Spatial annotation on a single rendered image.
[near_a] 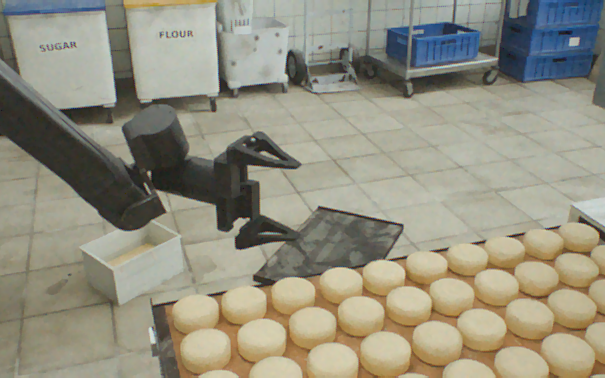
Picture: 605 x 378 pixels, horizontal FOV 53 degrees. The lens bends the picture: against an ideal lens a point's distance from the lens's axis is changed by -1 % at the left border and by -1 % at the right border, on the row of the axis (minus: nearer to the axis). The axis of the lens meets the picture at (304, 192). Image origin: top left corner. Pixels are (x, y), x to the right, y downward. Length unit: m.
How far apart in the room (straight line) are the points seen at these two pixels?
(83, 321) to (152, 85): 2.02
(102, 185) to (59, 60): 3.11
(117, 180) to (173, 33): 3.11
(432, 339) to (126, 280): 1.71
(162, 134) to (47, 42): 3.10
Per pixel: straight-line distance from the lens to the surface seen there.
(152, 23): 3.84
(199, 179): 0.78
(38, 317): 2.34
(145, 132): 0.76
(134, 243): 2.49
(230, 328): 0.69
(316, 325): 0.66
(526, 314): 0.71
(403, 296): 0.71
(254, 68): 4.26
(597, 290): 0.78
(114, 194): 0.78
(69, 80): 3.90
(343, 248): 2.49
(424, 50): 4.41
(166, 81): 3.94
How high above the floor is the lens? 1.34
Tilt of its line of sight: 27 degrees down
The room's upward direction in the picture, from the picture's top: straight up
